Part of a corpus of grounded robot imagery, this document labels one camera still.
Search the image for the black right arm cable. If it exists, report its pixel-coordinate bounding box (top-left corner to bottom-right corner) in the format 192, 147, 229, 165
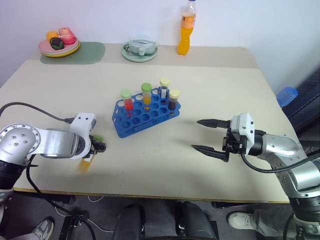
240, 151, 320, 174

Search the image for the white sneaker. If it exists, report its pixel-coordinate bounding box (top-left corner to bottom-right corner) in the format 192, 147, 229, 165
227, 211, 261, 236

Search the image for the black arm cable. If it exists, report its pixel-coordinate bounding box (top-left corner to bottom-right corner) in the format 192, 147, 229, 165
240, 151, 320, 174
0, 101, 74, 125

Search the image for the clear glass container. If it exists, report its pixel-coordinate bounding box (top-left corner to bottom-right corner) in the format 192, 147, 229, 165
126, 19, 160, 57

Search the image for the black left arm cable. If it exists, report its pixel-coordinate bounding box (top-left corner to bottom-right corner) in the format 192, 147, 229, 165
0, 101, 74, 125

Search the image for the orange toy fruit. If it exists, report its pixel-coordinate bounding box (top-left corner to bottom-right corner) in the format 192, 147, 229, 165
45, 30, 60, 42

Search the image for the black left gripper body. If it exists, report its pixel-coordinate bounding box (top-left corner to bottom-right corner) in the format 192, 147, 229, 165
88, 134, 101, 156

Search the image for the green-capped tube with orange liquid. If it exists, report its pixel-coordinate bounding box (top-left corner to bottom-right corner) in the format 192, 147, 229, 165
140, 82, 153, 111

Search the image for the black woven case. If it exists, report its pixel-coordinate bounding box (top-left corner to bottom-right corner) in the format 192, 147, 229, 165
281, 66, 320, 142

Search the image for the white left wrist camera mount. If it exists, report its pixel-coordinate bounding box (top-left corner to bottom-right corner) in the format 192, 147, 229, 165
69, 112, 97, 161

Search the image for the green-capped tube with red liquid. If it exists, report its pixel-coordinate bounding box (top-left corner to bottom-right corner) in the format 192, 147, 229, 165
120, 89, 135, 119

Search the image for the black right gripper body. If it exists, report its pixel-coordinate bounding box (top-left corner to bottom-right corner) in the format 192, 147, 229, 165
221, 119, 248, 164

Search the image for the pink toy apple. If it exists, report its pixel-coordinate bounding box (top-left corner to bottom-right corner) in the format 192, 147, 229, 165
57, 26, 77, 46

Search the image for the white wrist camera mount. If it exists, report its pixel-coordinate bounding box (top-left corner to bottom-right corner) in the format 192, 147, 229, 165
69, 112, 97, 161
229, 112, 256, 155

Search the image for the black table foot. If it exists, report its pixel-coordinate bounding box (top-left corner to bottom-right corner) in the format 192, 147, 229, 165
42, 193, 76, 205
211, 200, 254, 210

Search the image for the white floor cable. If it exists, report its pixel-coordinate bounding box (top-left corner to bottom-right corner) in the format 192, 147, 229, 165
86, 195, 119, 233

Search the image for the orange soda bottle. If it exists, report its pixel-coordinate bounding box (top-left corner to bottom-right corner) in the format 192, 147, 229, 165
176, 0, 198, 56

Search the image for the green-capped tube with yellow liquid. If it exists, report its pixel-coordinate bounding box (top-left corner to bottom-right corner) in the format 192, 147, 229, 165
78, 134, 104, 174

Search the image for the yellow-capped clear labelled tube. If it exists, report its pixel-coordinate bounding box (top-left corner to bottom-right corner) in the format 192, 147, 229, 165
159, 77, 171, 100

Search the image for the yellow-capped tube with brown liquid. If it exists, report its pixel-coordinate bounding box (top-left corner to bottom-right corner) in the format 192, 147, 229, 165
168, 88, 181, 112

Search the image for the dark toy mangosteen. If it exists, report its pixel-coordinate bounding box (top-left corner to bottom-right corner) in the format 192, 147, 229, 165
49, 37, 66, 50

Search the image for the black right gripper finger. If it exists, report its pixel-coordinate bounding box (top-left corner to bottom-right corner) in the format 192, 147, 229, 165
196, 118, 232, 130
190, 144, 229, 164

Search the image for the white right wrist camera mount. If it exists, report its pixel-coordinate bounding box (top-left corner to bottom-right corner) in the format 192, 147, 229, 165
229, 112, 256, 155

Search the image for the blue test tube rack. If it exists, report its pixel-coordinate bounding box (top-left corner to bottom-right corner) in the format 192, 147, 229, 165
111, 86, 182, 139

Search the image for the stack of pink yellow plates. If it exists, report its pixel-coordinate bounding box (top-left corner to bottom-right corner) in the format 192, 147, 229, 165
38, 38, 82, 59

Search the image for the grey sneaker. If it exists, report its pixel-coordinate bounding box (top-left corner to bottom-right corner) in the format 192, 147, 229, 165
31, 216, 55, 240

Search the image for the green placemat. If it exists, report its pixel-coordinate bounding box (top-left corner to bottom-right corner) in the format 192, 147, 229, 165
39, 41, 106, 66

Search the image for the pale green plate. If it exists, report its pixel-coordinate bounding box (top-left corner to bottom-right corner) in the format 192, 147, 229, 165
120, 41, 159, 64

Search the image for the grey trouser leg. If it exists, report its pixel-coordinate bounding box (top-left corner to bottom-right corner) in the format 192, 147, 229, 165
251, 208, 297, 240

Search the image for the dark rounded shape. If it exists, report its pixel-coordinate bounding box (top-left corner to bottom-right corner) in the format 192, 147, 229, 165
113, 203, 146, 240
174, 200, 217, 240

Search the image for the blue ribbed plastic object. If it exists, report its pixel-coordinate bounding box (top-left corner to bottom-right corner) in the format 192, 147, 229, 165
276, 86, 299, 108

